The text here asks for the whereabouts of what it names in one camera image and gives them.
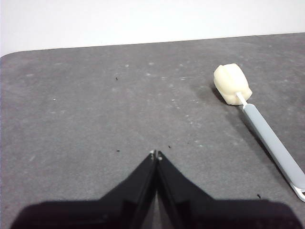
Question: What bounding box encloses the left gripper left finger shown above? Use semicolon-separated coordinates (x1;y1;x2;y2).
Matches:
10;149;157;229

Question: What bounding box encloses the grey-handled sponge cup brush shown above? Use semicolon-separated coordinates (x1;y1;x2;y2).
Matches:
213;63;305;203

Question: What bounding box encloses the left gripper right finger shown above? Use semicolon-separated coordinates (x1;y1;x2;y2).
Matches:
156;150;301;229

